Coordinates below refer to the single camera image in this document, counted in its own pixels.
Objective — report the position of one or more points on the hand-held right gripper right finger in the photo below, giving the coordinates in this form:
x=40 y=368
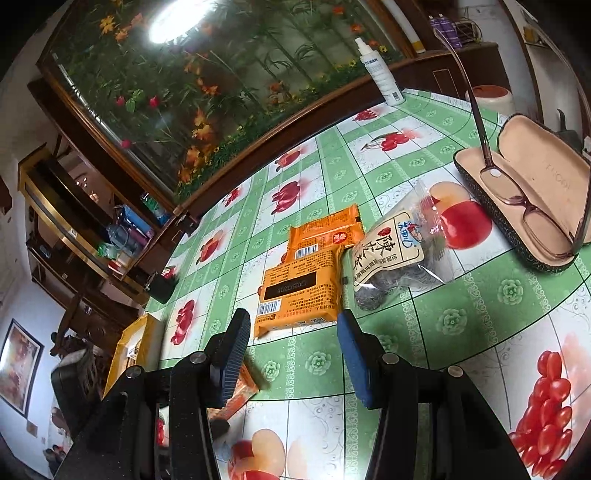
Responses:
x=355 y=360

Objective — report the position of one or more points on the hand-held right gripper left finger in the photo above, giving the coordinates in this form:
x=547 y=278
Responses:
x=231 y=355

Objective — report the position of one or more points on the orange snack bar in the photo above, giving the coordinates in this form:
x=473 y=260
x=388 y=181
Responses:
x=242 y=392

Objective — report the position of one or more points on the yellow rimmed white tray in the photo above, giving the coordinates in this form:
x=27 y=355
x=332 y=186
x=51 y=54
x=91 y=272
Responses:
x=147 y=341

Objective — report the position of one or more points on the large orange snack packet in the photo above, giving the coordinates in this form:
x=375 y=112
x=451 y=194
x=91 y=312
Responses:
x=314 y=267

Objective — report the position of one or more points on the clear bag beige label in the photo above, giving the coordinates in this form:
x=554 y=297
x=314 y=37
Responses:
x=388 y=258

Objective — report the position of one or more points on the small orange snack packet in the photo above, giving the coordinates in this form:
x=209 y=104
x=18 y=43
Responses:
x=323 y=230

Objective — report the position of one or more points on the small black device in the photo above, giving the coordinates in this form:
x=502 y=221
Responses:
x=188 y=224

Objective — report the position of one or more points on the blue bottle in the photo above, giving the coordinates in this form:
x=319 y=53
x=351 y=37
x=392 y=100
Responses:
x=136 y=224

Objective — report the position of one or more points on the clear green label bottle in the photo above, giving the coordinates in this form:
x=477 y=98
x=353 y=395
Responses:
x=154 y=207

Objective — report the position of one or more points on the wooden glass display cabinet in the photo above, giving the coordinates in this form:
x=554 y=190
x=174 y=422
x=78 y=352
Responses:
x=60 y=221

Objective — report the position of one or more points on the framed flower mural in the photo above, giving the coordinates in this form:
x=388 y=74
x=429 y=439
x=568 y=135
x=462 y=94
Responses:
x=184 y=92

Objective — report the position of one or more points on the patterned black eyeglasses case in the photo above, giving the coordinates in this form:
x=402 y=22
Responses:
x=531 y=152

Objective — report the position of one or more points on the white spray bottle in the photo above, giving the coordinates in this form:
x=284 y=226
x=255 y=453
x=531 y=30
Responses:
x=383 y=74

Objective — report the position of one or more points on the white stool red top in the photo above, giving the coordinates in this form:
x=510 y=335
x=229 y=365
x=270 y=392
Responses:
x=494 y=101

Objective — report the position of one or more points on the wooden side cabinet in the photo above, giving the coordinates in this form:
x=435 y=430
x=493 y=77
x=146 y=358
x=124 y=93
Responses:
x=443 y=74

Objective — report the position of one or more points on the white rolled poster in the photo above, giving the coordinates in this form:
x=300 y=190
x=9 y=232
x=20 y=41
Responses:
x=406 y=27

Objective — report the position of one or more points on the purple spray can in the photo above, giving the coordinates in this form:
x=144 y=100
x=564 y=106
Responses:
x=436 y=30
x=453 y=34

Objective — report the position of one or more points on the framed wall picture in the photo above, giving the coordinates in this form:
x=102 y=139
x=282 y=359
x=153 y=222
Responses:
x=21 y=364

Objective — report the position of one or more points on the brown frame eyeglasses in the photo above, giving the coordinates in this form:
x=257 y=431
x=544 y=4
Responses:
x=547 y=230

